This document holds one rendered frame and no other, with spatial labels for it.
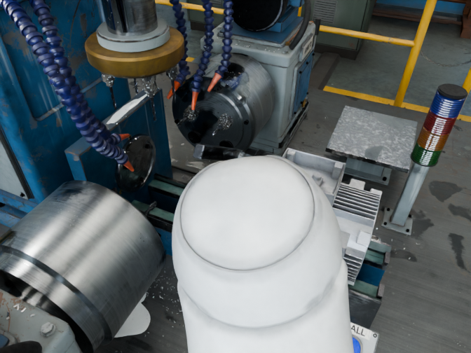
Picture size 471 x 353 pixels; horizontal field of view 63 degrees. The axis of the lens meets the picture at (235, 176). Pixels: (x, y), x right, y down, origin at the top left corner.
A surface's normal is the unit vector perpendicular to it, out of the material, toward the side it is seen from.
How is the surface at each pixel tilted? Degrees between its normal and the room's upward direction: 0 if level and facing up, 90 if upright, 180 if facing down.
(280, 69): 90
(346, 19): 90
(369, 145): 0
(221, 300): 82
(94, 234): 28
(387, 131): 0
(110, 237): 39
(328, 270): 73
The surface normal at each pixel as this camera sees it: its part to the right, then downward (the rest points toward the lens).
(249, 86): 0.63, -0.36
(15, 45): 0.91, 0.28
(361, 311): -0.41, 0.60
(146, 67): 0.38, 0.61
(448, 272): 0.01, -0.75
